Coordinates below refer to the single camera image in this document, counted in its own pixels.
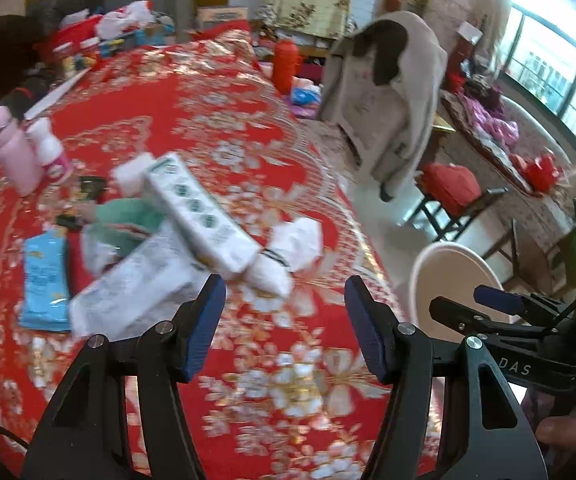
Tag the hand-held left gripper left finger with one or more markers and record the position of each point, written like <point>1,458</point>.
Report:
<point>203,325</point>

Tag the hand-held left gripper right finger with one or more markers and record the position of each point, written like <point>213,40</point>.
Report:
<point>367,330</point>

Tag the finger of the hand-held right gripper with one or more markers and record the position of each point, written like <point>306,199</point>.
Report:
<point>455,312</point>
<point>497,299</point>

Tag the white trash bin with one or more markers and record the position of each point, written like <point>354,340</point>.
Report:
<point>447,275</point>

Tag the white tissue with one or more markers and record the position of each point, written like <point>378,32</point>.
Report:
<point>298,237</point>

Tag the green sock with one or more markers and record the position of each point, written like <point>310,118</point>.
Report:
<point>123,212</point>

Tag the blue snack packet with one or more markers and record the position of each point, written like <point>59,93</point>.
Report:
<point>43,280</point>

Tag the person's right hand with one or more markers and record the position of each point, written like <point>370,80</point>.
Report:
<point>567,435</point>

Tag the wooden stool with red cushion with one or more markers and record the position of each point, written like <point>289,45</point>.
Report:
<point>452,185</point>

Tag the white tissue pack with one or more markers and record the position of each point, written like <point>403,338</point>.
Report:
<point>128,177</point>

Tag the black snack packet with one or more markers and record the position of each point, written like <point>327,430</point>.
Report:
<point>90,187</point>

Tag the pile of pink clothes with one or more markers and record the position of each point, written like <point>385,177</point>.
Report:
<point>487,120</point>

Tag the grey fleece coat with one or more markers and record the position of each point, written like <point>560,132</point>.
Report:
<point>417,110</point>

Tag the red floral tablecloth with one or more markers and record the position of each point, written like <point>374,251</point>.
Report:
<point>168,110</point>

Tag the floral upholstered chair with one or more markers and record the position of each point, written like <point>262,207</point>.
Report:
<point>362,100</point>

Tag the white bottle with pink label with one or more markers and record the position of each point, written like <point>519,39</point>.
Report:
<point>50,152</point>

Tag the blue plastic packet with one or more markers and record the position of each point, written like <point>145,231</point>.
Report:
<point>305,94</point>

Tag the window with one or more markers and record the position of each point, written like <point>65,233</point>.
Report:
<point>552,60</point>

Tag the red thermos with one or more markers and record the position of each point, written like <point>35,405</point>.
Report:
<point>286,65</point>

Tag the black padded cloth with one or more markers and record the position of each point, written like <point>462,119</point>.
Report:
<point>33,90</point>

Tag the cardboard box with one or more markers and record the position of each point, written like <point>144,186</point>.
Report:
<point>220,16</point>

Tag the red plastic tray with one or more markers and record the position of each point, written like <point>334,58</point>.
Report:
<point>68,37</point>

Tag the white and red plastic bag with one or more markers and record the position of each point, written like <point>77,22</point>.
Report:
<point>123,17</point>

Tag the yellow floral cloth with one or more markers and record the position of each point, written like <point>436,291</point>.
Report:
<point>308,0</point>

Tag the dark plastic bag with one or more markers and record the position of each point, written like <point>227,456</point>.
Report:
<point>63,2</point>

